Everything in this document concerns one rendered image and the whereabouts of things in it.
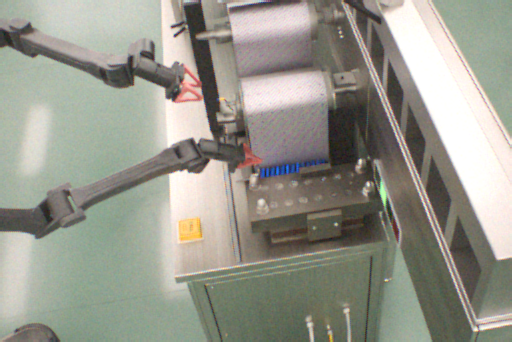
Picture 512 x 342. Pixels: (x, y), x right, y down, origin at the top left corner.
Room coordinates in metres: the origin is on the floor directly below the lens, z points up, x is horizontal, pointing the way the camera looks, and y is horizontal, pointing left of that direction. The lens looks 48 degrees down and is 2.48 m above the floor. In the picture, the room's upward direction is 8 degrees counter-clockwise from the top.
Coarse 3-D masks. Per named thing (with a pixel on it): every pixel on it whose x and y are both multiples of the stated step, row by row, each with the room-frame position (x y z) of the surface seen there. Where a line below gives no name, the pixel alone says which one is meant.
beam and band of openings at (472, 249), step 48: (384, 48) 1.12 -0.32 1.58; (432, 48) 1.01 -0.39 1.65; (384, 96) 1.10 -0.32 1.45; (432, 96) 0.87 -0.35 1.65; (432, 144) 0.79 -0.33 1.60; (480, 144) 0.73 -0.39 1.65; (432, 192) 0.79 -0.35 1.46; (480, 192) 0.62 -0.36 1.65; (480, 240) 0.55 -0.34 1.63; (480, 288) 0.51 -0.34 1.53
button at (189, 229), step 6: (180, 222) 1.23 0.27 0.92; (186, 222) 1.22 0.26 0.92; (192, 222) 1.22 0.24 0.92; (198, 222) 1.22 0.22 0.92; (180, 228) 1.20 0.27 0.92; (186, 228) 1.20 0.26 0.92; (192, 228) 1.20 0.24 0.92; (198, 228) 1.19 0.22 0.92; (180, 234) 1.18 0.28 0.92; (186, 234) 1.18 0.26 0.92; (192, 234) 1.17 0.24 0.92; (198, 234) 1.17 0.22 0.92; (180, 240) 1.17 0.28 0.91
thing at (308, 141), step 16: (272, 128) 1.31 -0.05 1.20; (288, 128) 1.31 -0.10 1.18; (304, 128) 1.31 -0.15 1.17; (320, 128) 1.31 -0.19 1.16; (256, 144) 1.31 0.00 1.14; (272, 144) 1.31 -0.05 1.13; (288, 144) 1.31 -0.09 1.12; (304, 144) 1.31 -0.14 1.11; (320, 144) 1.31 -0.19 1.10; (256, 160) 1.31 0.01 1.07; (272, 160) 1.31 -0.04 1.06; (288, 160) 1.31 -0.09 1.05; (304, 160) 1.31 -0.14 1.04; (320, 160) 1.31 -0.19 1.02
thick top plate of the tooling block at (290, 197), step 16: (368, 160) 1.28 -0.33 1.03; (272, 176) 1.27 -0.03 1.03; (288, 176) 1.26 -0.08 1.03; (304, 176) 1.25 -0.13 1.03; (320, 176) 1.24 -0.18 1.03; (336, 176) 1.24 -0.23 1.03; (352, 176) 1.23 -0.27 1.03; (368, 176) 1.22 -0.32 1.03; (256, 192) 1.22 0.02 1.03; (272, 192) 1.21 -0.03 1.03; (288, 192) 1.20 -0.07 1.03; (304, 192) 1.19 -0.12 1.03; (320, 192) 1.18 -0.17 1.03; (336, 192) 1.17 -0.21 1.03; (352, 192) 1.16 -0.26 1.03; (256, 208) 1.15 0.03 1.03; (272, 208) 1.15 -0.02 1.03; (288, 208) 1.14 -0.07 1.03; (304, 208) 1.13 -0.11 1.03; (320, 208) 1.12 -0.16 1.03; (336, 208) 1.12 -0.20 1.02; (352, 208) 1.12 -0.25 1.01; (368, 208) 1.12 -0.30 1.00; (384, 208) 1.12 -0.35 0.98; (256, 224) 1.11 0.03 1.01; (272, 224) 1.11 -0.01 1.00; (288, 224) 1.11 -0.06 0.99; (304, 224) 1.12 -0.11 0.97
